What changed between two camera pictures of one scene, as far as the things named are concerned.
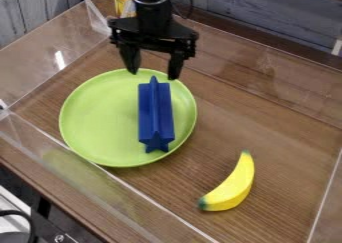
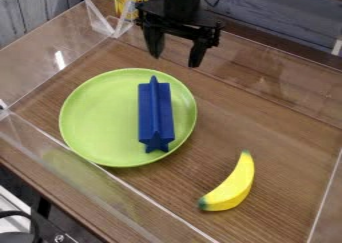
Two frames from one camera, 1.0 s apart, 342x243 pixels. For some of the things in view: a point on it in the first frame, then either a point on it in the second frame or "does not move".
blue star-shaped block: [155, 115] does not move
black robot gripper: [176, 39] to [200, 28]
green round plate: [99, 117] does not move
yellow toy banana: [231, 196] does not move
